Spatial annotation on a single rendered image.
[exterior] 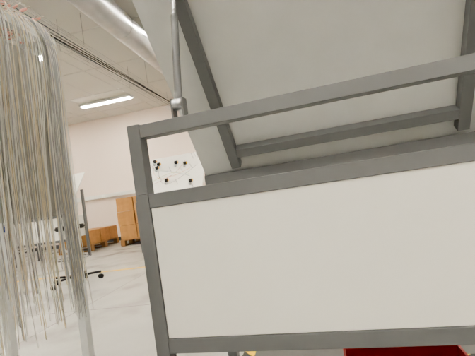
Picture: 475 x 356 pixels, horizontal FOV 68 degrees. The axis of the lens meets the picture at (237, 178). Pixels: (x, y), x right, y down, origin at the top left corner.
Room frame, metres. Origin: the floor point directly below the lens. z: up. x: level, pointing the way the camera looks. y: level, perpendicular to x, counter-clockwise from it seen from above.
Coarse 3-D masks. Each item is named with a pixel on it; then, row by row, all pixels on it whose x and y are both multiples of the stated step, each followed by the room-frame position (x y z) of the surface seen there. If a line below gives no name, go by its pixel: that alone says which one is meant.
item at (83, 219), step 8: (80, 176) 7.00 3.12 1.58; (56, 216) 6.39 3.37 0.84; (80, 216) 6.81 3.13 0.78; (32, 224) 6.51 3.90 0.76; (56, 224) 6.41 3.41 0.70; (40, 232) 6.48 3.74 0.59; (48, 232) 6.45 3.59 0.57; (56, 232) 6.42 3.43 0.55; (88, 232) 6.93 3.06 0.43; (24, 240) 6.55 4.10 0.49; (56, 240) 6.42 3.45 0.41; (64, 240) 6.37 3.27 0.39; (88, 240) 6.90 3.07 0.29; (88, 248) 6.90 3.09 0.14; (40, 256) 7.13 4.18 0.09
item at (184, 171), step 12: (180, 156) 6.52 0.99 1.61; (192, 156) 6.35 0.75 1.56; (156, 168) 6.37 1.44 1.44; (168, 168) 6.40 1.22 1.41; (180, 168) 6.15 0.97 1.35; (192, 168) 6.23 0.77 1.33; (156, 180) 6.28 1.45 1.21; (168, 180) 6.10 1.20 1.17; (180, 180) 6.12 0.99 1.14; (192, 180) 5.94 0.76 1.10; (156, 192) 6.08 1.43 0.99
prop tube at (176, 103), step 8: (176, 16) 1.01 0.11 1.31; (176, 24) 1.01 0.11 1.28; (176, 32) 1.00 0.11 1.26; (176, 40) 0.99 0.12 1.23; (176, 48) 0.99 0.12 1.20; (176, 56) 0.98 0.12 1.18; (176, 64) 0.98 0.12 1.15; (176, 72) 0.97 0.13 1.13; (176, 80) 0.97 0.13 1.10; (176, 88) 0.96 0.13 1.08; (176, 96) 0.96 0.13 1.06; (176, 104) 0.95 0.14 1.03
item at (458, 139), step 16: (400, 144) 1.35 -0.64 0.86; (416, 144) 1.33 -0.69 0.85; (432, 144) 1.32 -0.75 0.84; (448, 144) 1.30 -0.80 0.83; (304, 160) 1.44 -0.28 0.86; (320, 160) 1.42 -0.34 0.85; (336, 160) 1.41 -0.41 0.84; (352, 160) 1.39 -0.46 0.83; (208, 176) 1.54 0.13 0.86; (224, 176) 1.53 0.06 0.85; (240, 176) 1.51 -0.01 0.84; (256, 176) 1.49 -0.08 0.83
